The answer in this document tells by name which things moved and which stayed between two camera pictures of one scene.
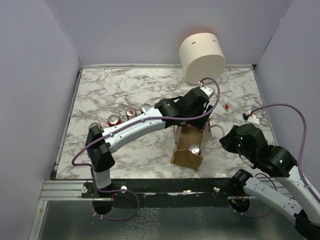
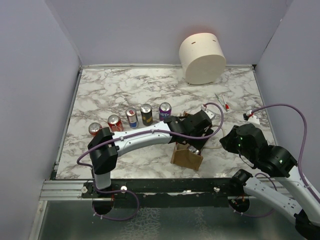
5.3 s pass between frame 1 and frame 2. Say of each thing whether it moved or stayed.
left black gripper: moved
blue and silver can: stayed
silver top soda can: stayed
